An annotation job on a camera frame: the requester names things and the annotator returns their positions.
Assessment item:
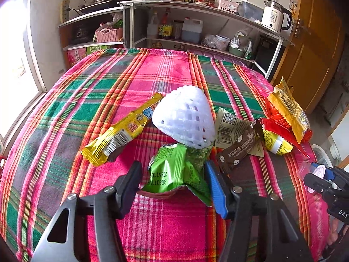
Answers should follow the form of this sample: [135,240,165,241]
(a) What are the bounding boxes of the white electric kettle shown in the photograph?
[261,0,293,33]

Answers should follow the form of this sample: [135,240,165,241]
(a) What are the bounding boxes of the green bowl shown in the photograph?
[228,45,244,58]

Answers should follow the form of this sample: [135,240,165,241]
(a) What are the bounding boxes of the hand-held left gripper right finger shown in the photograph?
[204,160,315,262]

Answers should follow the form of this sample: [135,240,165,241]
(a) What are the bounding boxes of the pink green cardboard boxes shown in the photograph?
[67,45,123,66]

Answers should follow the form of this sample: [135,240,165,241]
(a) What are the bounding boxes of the clear plastic bottle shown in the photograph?
[147,11,159,39]

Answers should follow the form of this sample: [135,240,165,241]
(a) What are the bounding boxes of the person's right hand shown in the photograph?
[326,220,344,247]

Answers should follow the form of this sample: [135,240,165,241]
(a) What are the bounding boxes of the clear plastic storage container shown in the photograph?
[237,0,264,19]

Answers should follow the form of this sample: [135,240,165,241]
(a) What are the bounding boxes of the white trash bin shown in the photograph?
[311,143,341,168]

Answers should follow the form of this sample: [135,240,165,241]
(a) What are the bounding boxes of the white plastic jug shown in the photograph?
[181,17,204,43]

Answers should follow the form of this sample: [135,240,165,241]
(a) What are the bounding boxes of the green snack packet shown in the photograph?
[136,143,214,207]

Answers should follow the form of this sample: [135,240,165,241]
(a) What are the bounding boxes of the yellow label sauce bottle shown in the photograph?
[159,8,173,39]

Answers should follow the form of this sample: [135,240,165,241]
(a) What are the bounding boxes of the pink woven basket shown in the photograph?
[94,27,124,43]

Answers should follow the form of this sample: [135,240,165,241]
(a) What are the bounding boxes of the small glass jar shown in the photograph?
[173,20,183,40]

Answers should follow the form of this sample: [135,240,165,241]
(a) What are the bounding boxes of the white power strip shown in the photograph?
[60,0,71,24]

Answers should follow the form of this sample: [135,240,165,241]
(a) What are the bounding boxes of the black induction cooker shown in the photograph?
[77,0,128,14]

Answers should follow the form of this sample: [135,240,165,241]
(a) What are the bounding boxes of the pink utensil holder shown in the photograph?
[217,0,239,13]

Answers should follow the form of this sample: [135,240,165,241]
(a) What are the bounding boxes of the brown coffee sachet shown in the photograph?
[216,119,263,174]

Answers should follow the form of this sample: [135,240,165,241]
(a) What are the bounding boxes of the white plastic bags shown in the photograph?
[230,31,253,59]

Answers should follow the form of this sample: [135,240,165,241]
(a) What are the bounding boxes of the white foam fruit net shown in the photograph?
[152,85,216,150]

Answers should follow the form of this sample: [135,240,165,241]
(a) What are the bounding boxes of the white kitchen shelf rack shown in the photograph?
[58,5,126,69]
[117,0,295,80]

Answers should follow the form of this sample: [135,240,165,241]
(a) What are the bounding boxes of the metal door handle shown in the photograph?
[294,19,311,39]

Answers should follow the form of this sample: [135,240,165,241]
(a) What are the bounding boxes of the long yellow snack wrapper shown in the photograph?
[81,92,164,167]

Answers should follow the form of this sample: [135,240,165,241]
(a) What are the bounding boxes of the small clear plastic cup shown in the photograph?
[298,162,326,194]

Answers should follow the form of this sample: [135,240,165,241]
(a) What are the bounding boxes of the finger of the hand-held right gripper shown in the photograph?
[303,172,334,197]
[311,163,349,182]

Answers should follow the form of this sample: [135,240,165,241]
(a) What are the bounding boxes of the orange yellow noodle packet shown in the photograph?
[266,76,313,145]

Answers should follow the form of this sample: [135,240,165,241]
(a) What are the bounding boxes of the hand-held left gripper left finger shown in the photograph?
[31,160,144,262]

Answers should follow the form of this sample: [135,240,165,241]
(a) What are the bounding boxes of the small yellow red packet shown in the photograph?
[259,117,310,157]

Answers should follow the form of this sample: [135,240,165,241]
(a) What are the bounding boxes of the clear plastic bag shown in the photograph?
[202,34,219,48]

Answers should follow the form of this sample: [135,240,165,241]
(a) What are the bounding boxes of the wooden door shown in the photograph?
[270,0,345,114]

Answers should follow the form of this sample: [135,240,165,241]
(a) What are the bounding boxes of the window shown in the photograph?
[0,0,47,142]

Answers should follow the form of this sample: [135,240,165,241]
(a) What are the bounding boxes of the pink green plaid tablecloth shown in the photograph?
[0,48,332,262]

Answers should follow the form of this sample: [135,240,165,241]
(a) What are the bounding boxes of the beige snack wrapper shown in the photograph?
[214,107,265,157]

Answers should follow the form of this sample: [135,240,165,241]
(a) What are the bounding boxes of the black appliance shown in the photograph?
[253,35,280,73]

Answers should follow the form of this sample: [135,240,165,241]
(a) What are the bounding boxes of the white plastic tub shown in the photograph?
[215,34,231,50]

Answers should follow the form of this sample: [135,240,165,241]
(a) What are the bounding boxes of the black rice cooker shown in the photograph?
[71,23,94,44]

